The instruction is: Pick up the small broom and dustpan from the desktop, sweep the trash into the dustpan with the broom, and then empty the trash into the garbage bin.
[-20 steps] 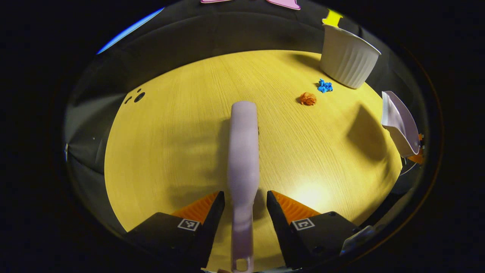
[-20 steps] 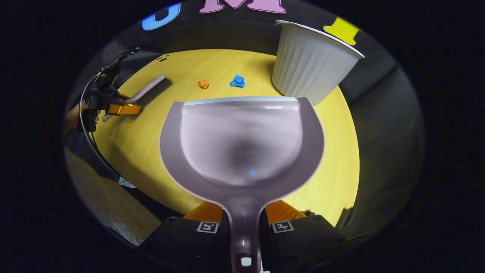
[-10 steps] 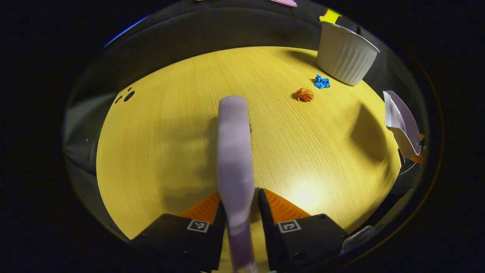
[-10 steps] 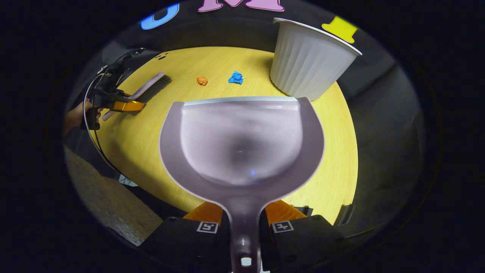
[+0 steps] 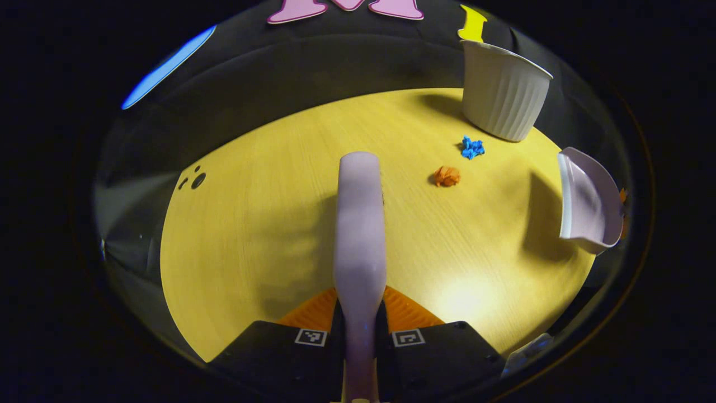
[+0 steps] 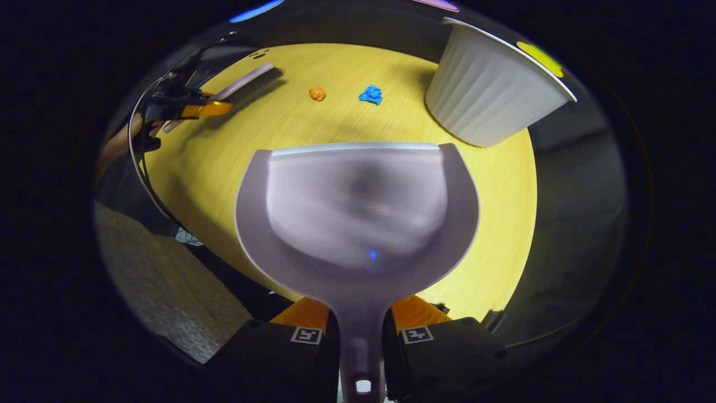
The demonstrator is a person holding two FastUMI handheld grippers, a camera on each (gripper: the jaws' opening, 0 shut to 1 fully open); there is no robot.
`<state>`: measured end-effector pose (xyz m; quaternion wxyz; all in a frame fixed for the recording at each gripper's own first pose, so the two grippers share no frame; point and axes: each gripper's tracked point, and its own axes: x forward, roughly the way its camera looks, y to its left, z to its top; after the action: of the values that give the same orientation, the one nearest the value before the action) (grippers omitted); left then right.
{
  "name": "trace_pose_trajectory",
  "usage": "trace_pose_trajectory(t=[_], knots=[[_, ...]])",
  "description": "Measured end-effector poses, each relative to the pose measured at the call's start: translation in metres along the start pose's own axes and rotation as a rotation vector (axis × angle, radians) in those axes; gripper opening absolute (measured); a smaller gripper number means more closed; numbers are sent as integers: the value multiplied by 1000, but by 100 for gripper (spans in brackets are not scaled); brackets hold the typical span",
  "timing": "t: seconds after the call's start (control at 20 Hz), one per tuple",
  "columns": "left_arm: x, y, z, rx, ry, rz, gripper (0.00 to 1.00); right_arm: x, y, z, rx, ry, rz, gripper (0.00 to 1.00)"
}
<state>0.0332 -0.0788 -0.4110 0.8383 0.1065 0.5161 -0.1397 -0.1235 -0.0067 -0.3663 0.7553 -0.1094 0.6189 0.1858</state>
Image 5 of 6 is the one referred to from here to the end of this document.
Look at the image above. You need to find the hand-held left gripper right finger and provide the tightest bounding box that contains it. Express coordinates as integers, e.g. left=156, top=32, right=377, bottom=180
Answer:
left=376, top=285, right=507, bottom=403

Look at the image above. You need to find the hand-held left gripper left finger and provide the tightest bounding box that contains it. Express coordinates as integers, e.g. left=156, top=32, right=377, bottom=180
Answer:
left=207, top=287, right=345, bottom=403

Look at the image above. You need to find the pink dustpan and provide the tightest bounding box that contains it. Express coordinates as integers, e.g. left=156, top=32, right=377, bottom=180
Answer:
left=557, top=147, right=625, bottom=256

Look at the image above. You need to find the small pink broom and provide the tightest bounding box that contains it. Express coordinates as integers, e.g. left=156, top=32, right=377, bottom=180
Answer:
left=333, top=151, right=388, bottom=403

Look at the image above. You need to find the white ribbed garbage bin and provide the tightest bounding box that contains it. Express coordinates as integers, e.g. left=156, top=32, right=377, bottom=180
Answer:
left=461, top=39, right=554, bottom=143

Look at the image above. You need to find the blue paper trash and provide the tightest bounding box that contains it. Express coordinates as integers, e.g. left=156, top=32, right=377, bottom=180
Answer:
left=461, top=135, right=486, bottom=161

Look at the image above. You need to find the orange paper trash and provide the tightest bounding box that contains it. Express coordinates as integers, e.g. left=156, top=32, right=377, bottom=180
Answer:
left=434, top=165, right=461, bottom=188

